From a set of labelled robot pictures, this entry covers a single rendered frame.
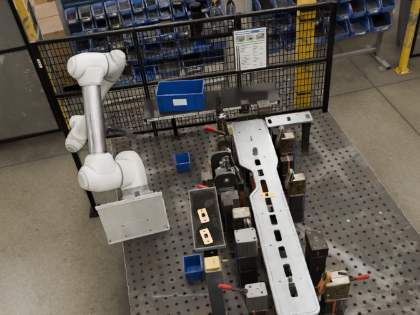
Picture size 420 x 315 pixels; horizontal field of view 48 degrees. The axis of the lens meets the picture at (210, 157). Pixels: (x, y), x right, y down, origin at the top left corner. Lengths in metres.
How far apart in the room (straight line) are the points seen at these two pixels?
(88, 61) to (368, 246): 1.80
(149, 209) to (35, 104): 2.23
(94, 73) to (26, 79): 1.88
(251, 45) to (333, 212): 1.17
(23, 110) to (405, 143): 3.45
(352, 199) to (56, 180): 2.63
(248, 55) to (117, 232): 1.40
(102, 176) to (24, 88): 2.05
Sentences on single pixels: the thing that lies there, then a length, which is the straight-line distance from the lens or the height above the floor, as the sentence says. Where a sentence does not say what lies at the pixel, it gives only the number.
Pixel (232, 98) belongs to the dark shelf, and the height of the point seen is 1.03.
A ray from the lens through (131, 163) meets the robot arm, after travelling 2.74.
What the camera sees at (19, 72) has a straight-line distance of 4.43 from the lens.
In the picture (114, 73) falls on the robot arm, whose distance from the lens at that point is 2.74.
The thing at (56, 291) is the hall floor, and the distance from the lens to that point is 3.66.
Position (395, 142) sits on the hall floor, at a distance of 4.52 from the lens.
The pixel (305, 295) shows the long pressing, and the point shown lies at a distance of 2.17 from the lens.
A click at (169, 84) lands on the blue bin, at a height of 1.13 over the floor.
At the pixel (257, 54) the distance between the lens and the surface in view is 3.18.
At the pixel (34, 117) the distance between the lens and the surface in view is 4.70.
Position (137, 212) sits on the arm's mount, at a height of 0.90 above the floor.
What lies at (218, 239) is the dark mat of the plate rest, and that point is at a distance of 2.15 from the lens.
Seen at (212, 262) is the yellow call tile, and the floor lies 1.16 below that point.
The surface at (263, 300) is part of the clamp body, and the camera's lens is 2.13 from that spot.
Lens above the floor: 2.84
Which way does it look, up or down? 42 degrees down
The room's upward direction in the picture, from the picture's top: 7 degrees counter-clockwise
